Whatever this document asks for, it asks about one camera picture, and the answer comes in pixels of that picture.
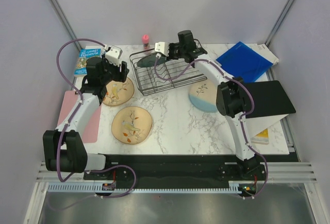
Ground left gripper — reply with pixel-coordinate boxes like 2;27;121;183
100;54;129;84

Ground dark teal plate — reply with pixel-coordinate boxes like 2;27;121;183
136;54;163;68

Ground beige bird plate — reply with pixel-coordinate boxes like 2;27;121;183
111;107;153;145
103;77;135;106

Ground beige bird plate front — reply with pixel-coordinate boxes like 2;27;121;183
111;107;153;145

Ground cream and blue plate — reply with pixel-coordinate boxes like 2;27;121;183
188;80;218;113

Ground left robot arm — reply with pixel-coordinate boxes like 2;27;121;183
43;57;129;179

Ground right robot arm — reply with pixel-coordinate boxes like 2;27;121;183
154;30;257;180

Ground pink cap bottle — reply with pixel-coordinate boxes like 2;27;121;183
141;34;150;50

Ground blue treehouse book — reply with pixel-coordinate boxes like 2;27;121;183
74;48;102;77

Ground pink clipboard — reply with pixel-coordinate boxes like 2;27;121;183
57;91;101;144

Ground blue folder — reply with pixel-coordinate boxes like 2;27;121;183
216;42;273;83

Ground white paper sheets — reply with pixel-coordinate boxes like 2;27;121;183
251;44;279;65

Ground yellow book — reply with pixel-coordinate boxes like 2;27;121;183
251;129;269;145

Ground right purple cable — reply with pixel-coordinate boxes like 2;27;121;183
154;58;270;200

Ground purple cable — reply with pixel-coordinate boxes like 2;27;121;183
154;58;270;200
46;38;137;212

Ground black wire dish rack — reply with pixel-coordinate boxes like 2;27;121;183
129;49;207;96

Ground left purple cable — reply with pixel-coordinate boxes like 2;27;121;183
46;38;137;212

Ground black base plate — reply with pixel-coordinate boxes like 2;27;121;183
84;155;267;188

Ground white cable duct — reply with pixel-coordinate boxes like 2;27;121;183
47;182;256;194

